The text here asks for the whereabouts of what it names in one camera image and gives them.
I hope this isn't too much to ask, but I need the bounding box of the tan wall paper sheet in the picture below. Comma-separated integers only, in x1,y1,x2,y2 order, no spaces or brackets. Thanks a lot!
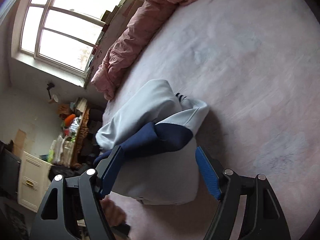
13,129,27,157

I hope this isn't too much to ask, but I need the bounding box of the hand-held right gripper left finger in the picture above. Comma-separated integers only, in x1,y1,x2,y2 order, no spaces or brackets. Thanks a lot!
29,146,125,240

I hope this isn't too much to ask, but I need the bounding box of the white framed window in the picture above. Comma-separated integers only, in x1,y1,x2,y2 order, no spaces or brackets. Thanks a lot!
12,0,130,87

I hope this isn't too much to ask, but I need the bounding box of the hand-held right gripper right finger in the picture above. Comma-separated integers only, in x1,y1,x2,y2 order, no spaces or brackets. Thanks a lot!
195,146,292,240

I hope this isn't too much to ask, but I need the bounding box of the white cabinet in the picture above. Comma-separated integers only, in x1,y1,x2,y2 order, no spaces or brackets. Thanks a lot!
19,151,54,212

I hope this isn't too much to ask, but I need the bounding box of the stack of books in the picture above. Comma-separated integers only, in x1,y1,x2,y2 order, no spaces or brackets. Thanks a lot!
74,97,88,112

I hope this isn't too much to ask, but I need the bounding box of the person's left hand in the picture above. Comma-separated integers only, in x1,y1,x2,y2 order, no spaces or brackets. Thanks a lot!
102,197,127,231

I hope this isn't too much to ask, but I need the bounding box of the orange carrot plush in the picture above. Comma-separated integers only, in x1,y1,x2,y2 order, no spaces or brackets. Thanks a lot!
64,114,76,127

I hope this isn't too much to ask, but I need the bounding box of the dark bulky object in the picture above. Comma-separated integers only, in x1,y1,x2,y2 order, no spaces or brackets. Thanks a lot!
0,140,22,198

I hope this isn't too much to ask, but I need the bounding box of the stack of papers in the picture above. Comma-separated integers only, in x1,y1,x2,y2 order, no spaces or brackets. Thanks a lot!
51,134,75,165

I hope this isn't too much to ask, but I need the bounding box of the pink wall lamp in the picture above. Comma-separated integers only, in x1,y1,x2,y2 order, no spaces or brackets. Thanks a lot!
46,81,60,103

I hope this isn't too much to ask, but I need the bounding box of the pink quilt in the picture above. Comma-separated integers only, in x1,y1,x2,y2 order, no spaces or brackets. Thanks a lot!
90,0,240,100

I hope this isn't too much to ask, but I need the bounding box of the ornate wooden table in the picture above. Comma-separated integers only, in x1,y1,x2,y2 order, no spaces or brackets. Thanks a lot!
70,105,91,169

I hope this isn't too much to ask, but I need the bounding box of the white and navy jacket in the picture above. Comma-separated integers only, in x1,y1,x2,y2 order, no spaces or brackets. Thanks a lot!
94,79,210,205

